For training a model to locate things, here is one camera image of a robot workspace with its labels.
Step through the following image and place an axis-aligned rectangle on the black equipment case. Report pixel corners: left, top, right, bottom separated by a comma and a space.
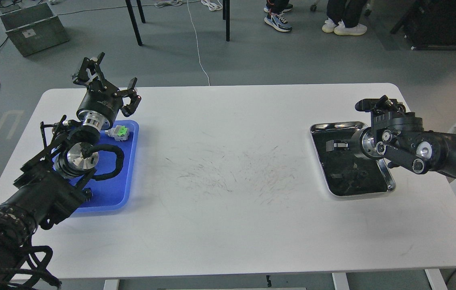
390, 0, 456, 50

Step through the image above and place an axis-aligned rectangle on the grey part with green top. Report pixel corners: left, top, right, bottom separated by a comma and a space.
105, 125, 130, 142

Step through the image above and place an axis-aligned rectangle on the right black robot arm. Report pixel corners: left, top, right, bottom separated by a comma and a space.
322, 95, 456, 179

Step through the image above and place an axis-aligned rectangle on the white sneaker right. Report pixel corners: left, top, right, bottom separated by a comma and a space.
333, 21, 368, 35

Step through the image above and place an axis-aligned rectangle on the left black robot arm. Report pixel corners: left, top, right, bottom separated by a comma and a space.
0, 52, 141, 290

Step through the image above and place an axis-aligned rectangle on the small black connector part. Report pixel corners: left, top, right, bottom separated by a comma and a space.
81, 188, 93, 202

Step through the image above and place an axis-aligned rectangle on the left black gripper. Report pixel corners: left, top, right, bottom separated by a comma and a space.
72, 52, 141, 130

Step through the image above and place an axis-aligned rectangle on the white sneaker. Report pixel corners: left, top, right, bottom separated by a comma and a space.
333, 21, 368, 35
322, 18, 338, 33

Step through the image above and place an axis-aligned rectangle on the steel tray with black mat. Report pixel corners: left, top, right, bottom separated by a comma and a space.
310, 121, 396, 199

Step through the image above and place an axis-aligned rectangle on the blue plastic tray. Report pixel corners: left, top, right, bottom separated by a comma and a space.
52, 120, 140, 212

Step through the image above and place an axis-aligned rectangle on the blue sneaker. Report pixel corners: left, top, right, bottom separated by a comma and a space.
264, 12, 293, 33

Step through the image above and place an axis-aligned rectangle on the white cable on floor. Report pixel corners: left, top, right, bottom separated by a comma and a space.
154, 0, 223, 87

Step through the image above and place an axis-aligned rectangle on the white sneaker left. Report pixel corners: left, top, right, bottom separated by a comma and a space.
322, 18, 338, 33

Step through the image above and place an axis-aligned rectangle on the black table leg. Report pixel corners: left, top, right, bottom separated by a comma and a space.
125, 0, 146, 46
222, 0, 230, 42

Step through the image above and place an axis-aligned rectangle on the black table leg right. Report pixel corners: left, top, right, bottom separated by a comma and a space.
222, 0, 230, 42

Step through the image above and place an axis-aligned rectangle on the black table leg front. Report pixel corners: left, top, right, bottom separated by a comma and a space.
125, 0, 146, 46

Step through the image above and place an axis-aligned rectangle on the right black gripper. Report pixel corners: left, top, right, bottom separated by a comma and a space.
326, 128, 371, 159

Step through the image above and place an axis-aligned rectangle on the grey plastic crate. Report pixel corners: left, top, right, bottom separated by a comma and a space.
0, 2, 70, 57

